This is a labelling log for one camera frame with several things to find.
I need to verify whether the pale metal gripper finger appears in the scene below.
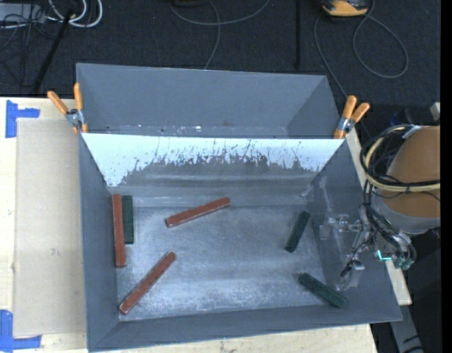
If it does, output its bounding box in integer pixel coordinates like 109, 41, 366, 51
318, 213, 359, 241
335, 260, 367, 292

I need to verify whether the grey metal bin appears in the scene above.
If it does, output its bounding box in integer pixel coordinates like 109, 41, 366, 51
75, 63, 403, 353

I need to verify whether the dark green flat block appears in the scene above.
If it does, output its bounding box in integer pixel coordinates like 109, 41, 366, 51
284, 210, 312, 254
121, 195, 135, 245
297, 272, 349, 310

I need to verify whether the pale flat board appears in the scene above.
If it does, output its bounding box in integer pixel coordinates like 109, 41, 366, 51
12, 118, 88, 340

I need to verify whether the red-brown flat block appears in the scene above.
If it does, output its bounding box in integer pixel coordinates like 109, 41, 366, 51
118, 251, 178, 316
111, 193, 128, 269
164, 196, 232, 229

